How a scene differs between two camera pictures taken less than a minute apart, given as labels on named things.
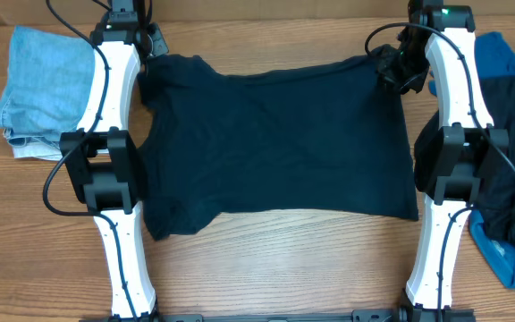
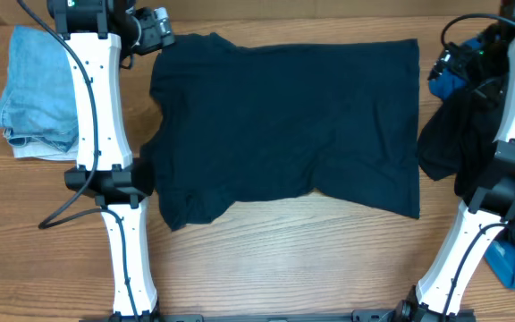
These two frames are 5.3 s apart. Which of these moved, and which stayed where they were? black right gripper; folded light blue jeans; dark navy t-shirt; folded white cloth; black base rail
Moved: black right gripper; dark navy t-shirt
Stayed: black base rail; folded white cloth; folded light blue jeans
